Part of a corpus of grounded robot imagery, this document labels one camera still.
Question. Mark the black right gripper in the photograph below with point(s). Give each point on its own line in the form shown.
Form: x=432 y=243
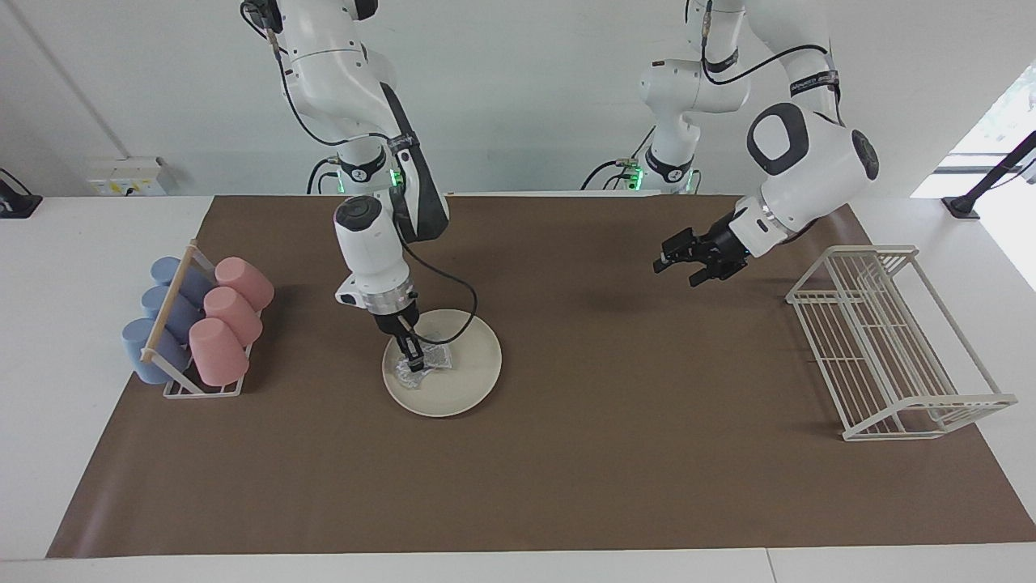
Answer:
x=398 y=318

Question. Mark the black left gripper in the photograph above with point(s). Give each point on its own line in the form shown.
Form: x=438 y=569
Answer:
x=724 y=247

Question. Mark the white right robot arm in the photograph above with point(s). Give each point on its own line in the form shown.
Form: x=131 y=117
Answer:
x=372 y=243

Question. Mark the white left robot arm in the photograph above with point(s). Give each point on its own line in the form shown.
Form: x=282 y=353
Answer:
x=809 y=162

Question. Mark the cream round plate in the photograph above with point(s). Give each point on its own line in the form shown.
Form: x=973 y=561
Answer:
x=469 y=380

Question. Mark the pink plastic cup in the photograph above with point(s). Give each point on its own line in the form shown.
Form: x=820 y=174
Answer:
x=243 y=282
x=218 y=352
x=233 y=314

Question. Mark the brown table mat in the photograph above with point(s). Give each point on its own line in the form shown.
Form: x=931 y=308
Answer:
x=566 y=486

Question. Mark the blue plastic cup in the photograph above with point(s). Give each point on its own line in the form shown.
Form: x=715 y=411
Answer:
x=158 y=301
x=142 y=348
x=166 y=270

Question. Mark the black angled stand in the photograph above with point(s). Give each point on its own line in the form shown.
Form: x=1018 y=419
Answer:
x=963 y=204

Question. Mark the black table clamp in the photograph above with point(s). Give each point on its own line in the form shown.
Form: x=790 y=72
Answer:
x=16 y=202

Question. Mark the white wall outlet box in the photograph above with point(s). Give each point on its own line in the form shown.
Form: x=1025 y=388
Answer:
x=121 y=178

